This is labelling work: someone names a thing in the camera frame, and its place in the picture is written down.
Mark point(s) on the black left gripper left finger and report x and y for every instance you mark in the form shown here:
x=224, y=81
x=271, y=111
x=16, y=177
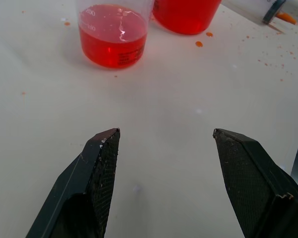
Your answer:
x=74, y=193

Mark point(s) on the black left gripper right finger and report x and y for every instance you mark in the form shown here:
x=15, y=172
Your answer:
x=258, y=183

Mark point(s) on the white tube with orange tip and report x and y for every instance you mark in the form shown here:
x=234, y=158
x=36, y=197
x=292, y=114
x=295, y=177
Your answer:
x=273, y=11

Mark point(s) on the small graduated clear beaker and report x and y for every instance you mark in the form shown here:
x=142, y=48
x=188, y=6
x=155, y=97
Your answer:
x=113, y=37

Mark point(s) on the large clear beaker red liquid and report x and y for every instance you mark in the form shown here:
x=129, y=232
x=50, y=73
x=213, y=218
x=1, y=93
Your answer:
x=186, y=16

